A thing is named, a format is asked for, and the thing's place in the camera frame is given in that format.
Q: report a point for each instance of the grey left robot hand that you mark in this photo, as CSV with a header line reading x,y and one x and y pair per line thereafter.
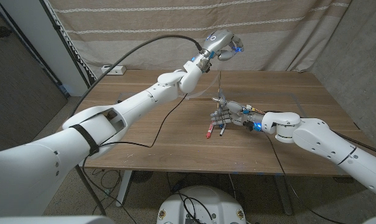
x,y
220,40

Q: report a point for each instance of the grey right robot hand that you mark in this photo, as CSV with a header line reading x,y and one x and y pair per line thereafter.
x,y
234,112

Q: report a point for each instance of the red marker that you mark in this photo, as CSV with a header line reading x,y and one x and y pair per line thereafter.
x,y
209,133

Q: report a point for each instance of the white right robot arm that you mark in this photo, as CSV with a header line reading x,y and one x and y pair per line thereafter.
x,y
325,140

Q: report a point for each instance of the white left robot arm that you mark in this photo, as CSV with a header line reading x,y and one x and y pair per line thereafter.
x,y
82,140

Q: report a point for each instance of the thin white black-capped marker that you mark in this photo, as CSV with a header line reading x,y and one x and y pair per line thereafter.
x,y
222,132

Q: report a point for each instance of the beige striped curtain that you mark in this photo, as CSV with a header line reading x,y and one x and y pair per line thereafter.
x,y
269,31

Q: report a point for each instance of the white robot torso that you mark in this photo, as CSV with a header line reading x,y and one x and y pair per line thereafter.
x,y
206,202

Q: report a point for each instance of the grey table leg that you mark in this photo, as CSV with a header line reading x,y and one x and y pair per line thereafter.
x,y
283,196

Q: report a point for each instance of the white power strip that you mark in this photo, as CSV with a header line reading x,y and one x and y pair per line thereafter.
x,y
121,71

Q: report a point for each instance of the black ribbed round object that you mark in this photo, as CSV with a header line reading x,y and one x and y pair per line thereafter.
x,y
142,176

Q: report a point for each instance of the white table leg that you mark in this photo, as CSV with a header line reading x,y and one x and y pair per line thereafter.
x,y
124,188

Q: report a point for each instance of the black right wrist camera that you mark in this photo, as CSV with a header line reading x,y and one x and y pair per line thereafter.
x,y
247,125

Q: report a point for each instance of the black metal frame bar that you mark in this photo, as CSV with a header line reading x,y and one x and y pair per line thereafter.
x,y
66,46

